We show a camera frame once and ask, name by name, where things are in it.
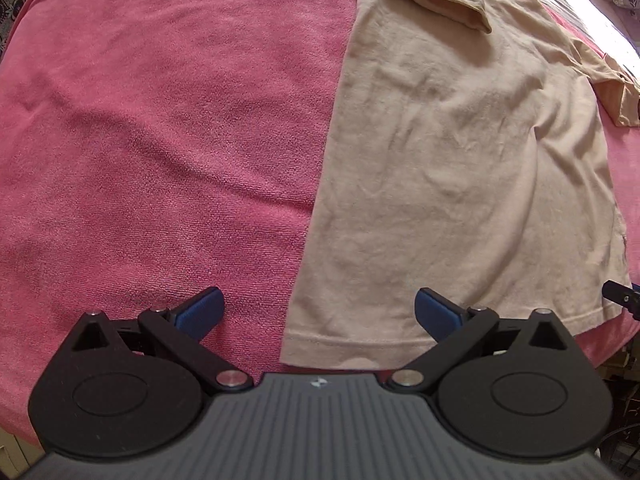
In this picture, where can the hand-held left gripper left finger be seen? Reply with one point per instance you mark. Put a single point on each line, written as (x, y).
(202, 310)

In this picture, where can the pink towel blanket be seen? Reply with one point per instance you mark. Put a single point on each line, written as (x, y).
(150, 135)

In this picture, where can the beige t-shirt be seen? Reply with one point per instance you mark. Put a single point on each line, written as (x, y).
(450, 160)

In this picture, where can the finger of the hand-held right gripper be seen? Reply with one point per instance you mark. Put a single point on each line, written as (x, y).
(622, 294)

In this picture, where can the grey bed sheet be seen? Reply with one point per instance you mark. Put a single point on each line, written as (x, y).
(590, 12)

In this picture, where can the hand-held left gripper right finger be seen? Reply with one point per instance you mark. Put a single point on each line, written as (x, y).
(435, 315)

